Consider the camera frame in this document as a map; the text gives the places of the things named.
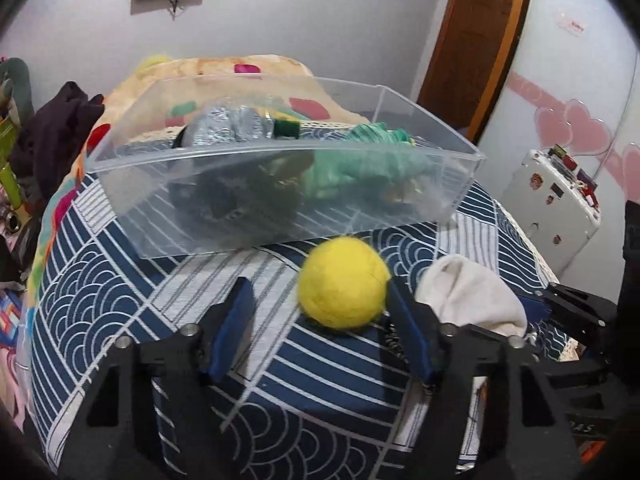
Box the white appliance with stickers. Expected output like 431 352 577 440
501 147 604 277

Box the grey cloth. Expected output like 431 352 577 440
179 104 275 150

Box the white sock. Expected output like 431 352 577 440
414 254 529 393

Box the dark clothes pile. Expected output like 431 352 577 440
9 81 107 203

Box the brown wooden door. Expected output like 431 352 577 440
416 0 537 145

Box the green knit cloth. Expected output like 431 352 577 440
302 121 433 203

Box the black knit cloth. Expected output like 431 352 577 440
166 151 313 233

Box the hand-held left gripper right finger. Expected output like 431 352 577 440
386 279 583 480

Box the grey-green plush toy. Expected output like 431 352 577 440
0 57 37 126

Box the white wardrobe with pink hearts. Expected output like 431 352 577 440
470 0 640 291

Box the colourful spotted blanket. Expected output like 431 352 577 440
25 52 373 321

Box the blue wave-patterned cloth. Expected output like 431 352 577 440
29 125 563 480

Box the yellow felt ball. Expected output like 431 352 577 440
298 236 392 331

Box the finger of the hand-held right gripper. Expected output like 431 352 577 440
520 282 622 350
537 355 618 426

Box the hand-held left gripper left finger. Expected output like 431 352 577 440
60 276 257 480

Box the green box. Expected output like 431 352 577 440
0 114 27 211

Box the dark green roll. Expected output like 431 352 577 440
272 118 301 141

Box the clear plastic bin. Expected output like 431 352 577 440
82 76 487 261

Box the yellow plush toy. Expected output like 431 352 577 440
136 52 172 72

